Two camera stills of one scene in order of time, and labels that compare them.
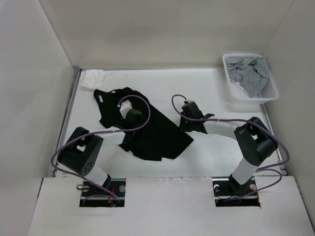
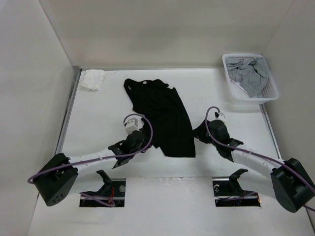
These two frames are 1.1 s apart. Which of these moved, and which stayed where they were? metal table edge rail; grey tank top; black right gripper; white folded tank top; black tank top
Moved: black tank top; black right gripper
Stayed: metal table edge rail; white folded tank top; grey tank top
